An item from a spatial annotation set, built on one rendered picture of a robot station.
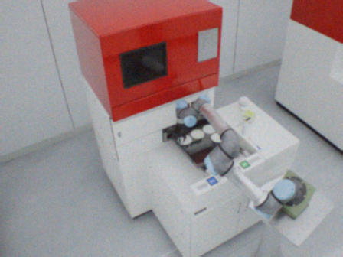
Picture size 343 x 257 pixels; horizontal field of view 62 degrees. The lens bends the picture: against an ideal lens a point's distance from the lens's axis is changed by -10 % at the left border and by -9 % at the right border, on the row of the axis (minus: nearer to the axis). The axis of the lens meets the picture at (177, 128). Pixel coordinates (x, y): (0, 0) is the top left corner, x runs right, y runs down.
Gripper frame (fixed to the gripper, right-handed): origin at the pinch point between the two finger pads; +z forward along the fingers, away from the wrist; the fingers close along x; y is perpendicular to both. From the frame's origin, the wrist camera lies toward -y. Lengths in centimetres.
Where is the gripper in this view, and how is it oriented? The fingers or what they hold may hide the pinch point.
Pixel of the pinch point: (180, 144)
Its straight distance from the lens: 223.6
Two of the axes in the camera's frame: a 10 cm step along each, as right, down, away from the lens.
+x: -8.6, -3.2, 3.9
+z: 0.2, 7.6, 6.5
